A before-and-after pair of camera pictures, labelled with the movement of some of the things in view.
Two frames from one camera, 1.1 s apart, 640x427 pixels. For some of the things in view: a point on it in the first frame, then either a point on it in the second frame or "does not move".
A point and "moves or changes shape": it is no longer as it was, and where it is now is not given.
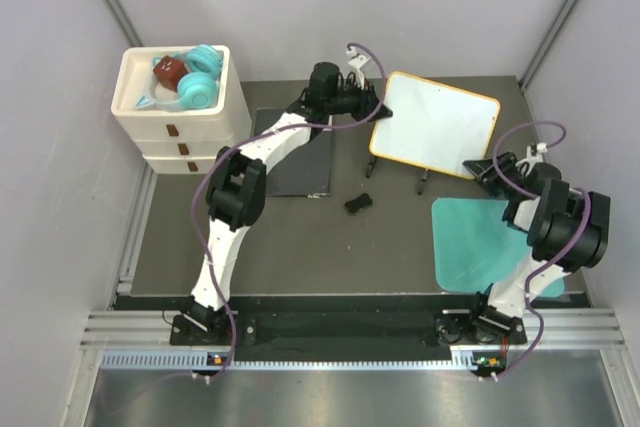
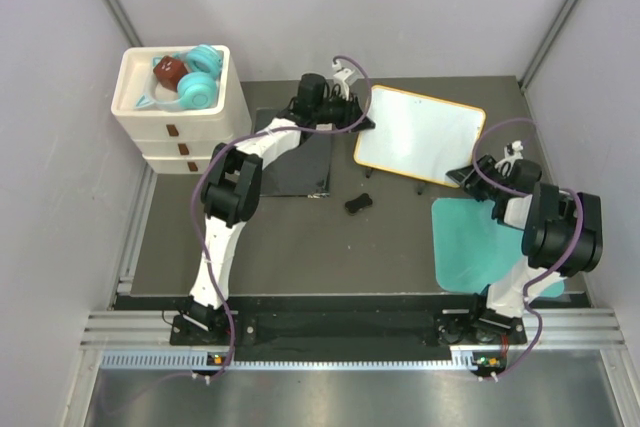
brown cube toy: [170, 71] does not move
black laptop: [307, 171] does not move
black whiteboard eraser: [361, 202] does not move
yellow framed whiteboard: [434, 125] moves or changes shape
